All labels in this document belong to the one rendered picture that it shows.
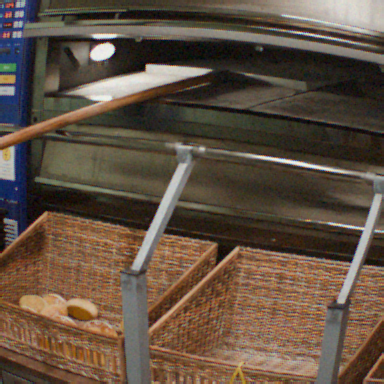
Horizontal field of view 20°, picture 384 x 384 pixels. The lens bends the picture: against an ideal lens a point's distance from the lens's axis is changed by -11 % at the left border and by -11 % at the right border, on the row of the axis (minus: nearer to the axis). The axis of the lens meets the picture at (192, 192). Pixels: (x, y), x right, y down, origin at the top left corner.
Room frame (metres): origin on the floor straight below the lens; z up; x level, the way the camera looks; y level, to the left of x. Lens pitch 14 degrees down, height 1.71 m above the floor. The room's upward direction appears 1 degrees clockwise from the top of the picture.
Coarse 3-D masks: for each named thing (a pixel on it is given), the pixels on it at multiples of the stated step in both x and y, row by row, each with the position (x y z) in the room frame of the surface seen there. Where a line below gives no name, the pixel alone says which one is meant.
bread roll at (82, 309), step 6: (72, 300) 2.93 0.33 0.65; (78, 300) 2.92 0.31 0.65; (84, 300) 2.93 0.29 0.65; (66, 306) 2.93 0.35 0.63; (72, 306) 2.92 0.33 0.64; (78, 306) 2.91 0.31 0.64; (84, 306) 2.91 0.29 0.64; (90, 306) 2.91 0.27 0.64; (72, 312) 2.93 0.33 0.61; (78, 312) 2.92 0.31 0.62; (84, 312) 2.91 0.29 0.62; (90, 312) 2.90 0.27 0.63; (96, 312) 2.91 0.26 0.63; (78, 318) 2.93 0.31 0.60; (84, 318) 2.92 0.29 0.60; (90, 318) 2.91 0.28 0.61
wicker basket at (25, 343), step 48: (48, 240) 3.09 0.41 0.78; (96, 240) 3.02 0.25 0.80; (192, 240) 2.88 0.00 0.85; (0, 288) 2.87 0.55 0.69; (48, 288) 3.05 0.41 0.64; (96, 288) 2.98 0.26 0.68; (192, 288) 2.74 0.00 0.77; (0, 336) 2.65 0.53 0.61; (48, 336) 2.56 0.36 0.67; (96, 336) 2.48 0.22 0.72
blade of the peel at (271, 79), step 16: (160, 64) 3.62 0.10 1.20; (176, 64) 3.70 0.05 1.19; (192, 64) 3.71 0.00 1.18; (208, 64) 3.71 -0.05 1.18; (224, 64) 3.72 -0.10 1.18; (240, 64) 3.74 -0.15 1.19; (256, 64) 3.76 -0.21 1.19; (240, 80) 3.39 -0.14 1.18; (256, 80) 3.36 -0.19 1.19; (272, 80) 3.33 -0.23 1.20; (288, 80) 3.31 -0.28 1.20; (304, 80) 3.46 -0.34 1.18; (320, 80) 3.50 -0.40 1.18; (336, 80) 3.50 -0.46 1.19
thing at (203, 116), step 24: (48, 96) 3.17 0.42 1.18; (72, 96) 3.15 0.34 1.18; (96, 96) 3.12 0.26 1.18; (192, 120) 2.92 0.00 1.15; (216, 120) 2.88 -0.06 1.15; (240, 120) 2.85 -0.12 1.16; (264, 120) 2.82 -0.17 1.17; (288, 120) 2.79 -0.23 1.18; (312, 120) 2.80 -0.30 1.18; (360, 144) 2.68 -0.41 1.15
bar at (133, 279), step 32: (0, 128) 2.78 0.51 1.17; (192, 160) 2.48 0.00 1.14; (224, 160) 2.45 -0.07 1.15; (256, 160) 2.41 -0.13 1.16; (288, 160) 2.38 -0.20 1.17; (160, 224) 2.39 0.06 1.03; (128, 288) 2.30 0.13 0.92; (352, 288) 2.11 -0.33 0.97; (128, 320) 2.30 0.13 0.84; (128, 352) 2.30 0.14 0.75
